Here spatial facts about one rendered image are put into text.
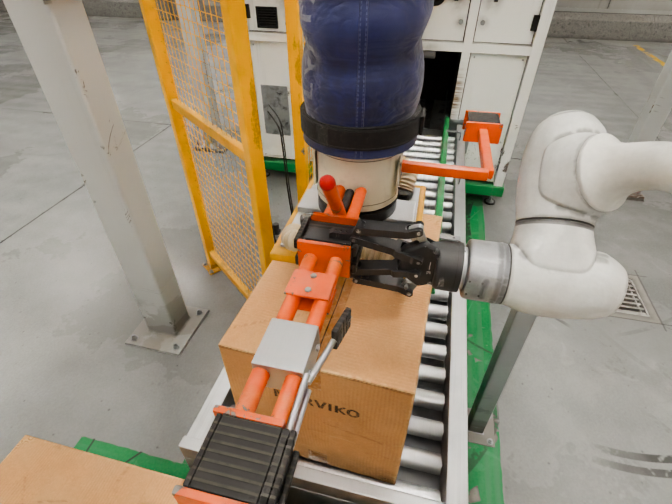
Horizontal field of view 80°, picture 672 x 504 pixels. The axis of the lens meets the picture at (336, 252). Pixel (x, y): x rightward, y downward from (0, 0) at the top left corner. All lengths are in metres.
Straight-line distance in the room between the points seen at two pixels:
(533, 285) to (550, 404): 1.51
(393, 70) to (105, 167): 1.22
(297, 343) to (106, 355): 1.85
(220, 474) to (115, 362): 1.85
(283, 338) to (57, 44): 1.26
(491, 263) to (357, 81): 0.34
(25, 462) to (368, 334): 0.95
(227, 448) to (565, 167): 0.51
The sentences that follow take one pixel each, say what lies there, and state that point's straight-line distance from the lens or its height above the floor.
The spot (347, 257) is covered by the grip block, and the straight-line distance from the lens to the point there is 0.60.
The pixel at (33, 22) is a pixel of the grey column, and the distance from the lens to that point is 1.59.
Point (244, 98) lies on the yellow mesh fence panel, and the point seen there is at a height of 1.21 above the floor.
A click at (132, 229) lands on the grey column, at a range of 1.80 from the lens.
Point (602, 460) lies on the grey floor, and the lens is 2.03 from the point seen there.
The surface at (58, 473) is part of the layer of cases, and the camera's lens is 1.34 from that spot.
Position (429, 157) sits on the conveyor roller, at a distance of 2.53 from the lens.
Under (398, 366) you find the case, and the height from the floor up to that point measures 0.95.
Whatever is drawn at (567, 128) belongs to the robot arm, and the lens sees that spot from 0.65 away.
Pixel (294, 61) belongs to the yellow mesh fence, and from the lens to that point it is 1.75.
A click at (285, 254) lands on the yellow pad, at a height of 1.10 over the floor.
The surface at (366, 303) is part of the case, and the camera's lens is 0.91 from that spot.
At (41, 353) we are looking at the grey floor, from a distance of 2.46.
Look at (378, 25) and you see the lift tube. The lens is 0.66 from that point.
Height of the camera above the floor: 1.61
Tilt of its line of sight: 39 degrees down
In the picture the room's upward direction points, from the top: straight up
